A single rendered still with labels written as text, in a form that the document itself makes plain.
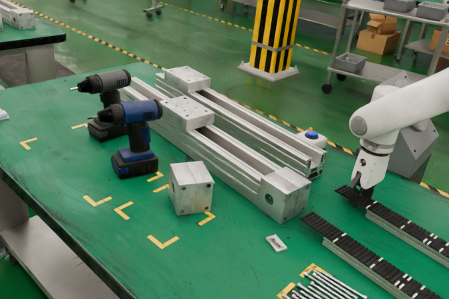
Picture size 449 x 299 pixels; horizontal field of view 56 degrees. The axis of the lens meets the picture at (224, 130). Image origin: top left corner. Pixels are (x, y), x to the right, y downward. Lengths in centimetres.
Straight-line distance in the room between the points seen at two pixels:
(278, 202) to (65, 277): 95
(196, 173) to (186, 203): 8
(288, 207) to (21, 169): 75
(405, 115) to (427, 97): 6
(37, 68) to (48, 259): 126
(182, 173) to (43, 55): 175
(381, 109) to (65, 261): 131
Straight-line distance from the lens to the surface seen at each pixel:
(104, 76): 137
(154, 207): 114
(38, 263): 184
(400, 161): 147
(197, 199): 109
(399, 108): 100
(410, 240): 119
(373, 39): 618
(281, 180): 112
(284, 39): 450
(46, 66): 274
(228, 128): 148
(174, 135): 141
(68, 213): 113
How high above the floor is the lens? 147
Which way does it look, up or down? 27 degrees down
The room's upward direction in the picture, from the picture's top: 6 degrees clockwise
